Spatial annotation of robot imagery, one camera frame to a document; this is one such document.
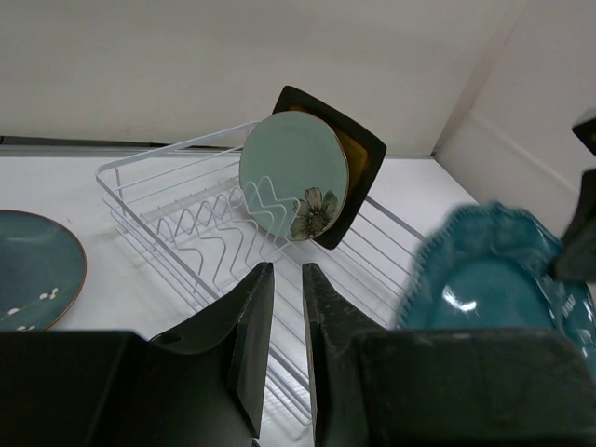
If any square black amber plate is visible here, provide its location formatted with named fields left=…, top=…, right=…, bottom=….
left=273, top=86, right=387, bottom=250

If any scalloped teal plate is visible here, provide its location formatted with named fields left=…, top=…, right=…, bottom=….
left=394, top=202, right=595, bottom=370

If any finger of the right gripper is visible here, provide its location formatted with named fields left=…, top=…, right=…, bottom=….
left=553, top=109, right=596, bottom=283

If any light green floral plate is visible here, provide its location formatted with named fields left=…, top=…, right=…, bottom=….
left=239, top=111, right=350, bottom=241

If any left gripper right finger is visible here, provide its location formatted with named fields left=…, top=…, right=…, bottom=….
left=302, top=263, right=373, bottom=446

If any white wire dish rack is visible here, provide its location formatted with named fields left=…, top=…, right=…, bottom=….
left=96, top=124, right=422, bottom=426

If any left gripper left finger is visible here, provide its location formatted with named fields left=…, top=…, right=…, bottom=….
left=148, top=263, right=275, bottom=439

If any round dark teal plate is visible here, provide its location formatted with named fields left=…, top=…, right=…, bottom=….
left=1, top=210, right=88, bottom=332

